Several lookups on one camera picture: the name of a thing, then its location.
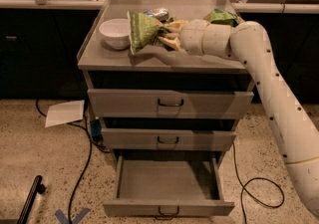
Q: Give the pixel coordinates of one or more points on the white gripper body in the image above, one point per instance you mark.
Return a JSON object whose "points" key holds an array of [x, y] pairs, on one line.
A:
{"points": [[191, 37]]}

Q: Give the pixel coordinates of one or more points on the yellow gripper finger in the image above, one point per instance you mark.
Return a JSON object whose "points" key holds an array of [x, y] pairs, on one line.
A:
{"points": [[172, 43], [175, 26]]}

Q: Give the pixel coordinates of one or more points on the green jalapeno chip bag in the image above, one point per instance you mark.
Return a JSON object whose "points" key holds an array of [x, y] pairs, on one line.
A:
{"points": [[144, 30]]}

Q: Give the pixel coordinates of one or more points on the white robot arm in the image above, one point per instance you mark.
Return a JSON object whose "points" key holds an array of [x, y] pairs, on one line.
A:
{"points": [[296, 135]]}

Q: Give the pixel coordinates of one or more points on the crumpled green chip bag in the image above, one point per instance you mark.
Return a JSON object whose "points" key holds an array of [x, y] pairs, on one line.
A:
{"points": [[219, 16]]}

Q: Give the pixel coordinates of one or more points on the grey drawer cabinet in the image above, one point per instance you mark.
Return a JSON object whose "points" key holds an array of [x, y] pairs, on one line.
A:
{"points": [[158, 69]]}

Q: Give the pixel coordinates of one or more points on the grey top drawer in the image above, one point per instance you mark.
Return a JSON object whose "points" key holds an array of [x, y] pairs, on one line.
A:
{"points": [[169, 104]]}

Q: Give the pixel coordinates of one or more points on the grey drawer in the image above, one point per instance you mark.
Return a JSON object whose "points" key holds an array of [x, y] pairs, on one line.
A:
{"points": [[169, 104], [167, 139], [167, 184]]}

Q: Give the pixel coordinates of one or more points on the grey middle drawer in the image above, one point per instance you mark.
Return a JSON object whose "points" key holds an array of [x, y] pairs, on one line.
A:
{"points": [[167, 139]]}

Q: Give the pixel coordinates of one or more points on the dark counter cabinets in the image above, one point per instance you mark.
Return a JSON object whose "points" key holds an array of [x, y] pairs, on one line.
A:
{"points": [[38, 49]]}

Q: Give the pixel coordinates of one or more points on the grey bottom drawer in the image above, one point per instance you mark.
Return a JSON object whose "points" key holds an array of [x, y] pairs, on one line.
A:
{"points": [[167, 184]]}

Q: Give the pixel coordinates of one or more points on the crushed silver blue can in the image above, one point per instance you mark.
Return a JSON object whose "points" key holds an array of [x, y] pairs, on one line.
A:
{"points": [[160, 14]]}

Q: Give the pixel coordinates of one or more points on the white ceramic bowl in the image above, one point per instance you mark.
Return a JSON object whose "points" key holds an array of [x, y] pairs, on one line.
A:
{"points": [[116, 33]]}

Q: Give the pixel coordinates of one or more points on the blue power box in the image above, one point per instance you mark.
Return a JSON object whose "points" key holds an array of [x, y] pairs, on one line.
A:
{"points": [[96, 129]]}

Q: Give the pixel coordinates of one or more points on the white paper sheet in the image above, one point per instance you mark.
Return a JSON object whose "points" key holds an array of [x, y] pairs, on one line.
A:
{"points": [[65, 113]]}

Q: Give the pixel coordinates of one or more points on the black bar handle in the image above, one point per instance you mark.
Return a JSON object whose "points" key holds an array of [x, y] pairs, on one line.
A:
{"points": [[37, 188]]}

